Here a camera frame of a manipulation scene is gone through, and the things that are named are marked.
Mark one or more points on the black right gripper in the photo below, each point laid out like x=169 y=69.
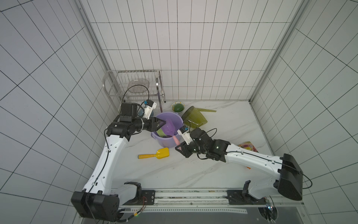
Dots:
x=185 y=148

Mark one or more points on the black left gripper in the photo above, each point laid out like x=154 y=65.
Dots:
x=153 y=124

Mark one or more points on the light green wooden-handle spade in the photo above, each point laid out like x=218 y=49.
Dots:
x=160 y=133

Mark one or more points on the purple plastic bucket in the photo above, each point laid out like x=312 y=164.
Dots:
x=168 y=141

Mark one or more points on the yellow plastic toy shovel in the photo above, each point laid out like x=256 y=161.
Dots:
x=160 y=154

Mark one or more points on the purple pink toy shovel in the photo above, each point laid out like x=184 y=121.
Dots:
x=169 y=129

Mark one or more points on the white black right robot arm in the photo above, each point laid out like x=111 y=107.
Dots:
x=283 y=174

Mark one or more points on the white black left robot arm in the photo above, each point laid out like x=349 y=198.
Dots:
x=112 y=162

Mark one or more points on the small bowl with green ball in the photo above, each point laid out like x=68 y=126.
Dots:
x=177 y=107

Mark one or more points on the clear glass plate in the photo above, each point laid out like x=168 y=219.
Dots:
x=138 y=86

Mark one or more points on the metal dish rack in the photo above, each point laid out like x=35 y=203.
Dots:
x=115 y=83

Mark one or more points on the colourful snack packet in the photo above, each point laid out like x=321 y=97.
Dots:
x=248 y=146

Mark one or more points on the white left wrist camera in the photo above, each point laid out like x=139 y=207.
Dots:
x=148 y=109

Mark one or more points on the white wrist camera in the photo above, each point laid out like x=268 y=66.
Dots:
x=185 y=134
x=148 y=109

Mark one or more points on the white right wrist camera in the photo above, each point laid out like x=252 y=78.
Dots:
x=185 y=134

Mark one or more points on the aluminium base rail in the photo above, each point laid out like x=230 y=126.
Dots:
x=203 y=200

